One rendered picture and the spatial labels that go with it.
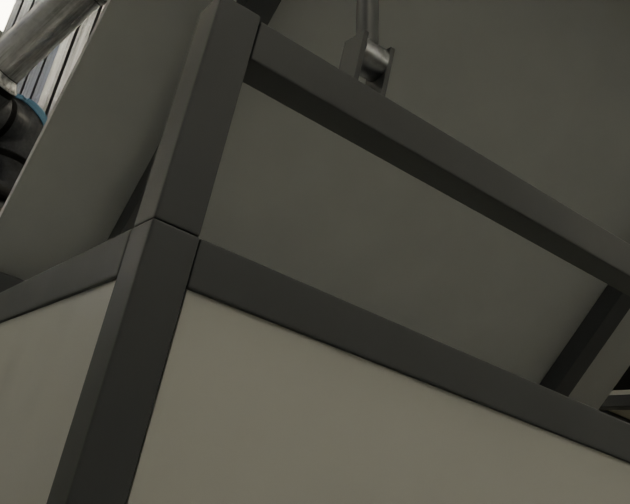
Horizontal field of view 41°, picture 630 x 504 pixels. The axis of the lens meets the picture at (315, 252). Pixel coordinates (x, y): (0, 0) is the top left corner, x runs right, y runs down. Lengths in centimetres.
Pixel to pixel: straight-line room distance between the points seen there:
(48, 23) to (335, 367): 126
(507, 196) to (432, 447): 26
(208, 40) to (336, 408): 31
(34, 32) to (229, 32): 115
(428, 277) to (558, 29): 44
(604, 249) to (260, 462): 48
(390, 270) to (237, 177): 31
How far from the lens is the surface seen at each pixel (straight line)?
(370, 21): 82
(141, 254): 60
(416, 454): 73
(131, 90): 113
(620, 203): 155
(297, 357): 66
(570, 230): 91
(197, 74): 66
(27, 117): 191
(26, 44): 182
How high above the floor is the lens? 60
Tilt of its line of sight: 20 degrees up
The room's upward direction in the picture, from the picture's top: 13 degrees clockwise
